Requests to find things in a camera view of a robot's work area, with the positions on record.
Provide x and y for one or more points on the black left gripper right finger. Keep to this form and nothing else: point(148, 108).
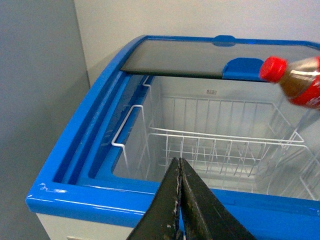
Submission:
point(204, 216)

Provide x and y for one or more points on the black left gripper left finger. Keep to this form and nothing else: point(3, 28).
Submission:
point(161, 221)

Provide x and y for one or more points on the sliding glass lid blue handle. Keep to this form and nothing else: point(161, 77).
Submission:
point(219, 59)

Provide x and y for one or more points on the cola bottle red cap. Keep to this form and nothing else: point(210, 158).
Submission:
point(299, 80)

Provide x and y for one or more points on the white blue chest freezer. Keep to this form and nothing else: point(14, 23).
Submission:
point(76, 196)

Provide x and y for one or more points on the white wire basket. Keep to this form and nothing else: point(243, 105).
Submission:
point(237, 135)

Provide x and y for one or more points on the rear glass lid blue handle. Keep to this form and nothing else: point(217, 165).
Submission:
point(224, 40)

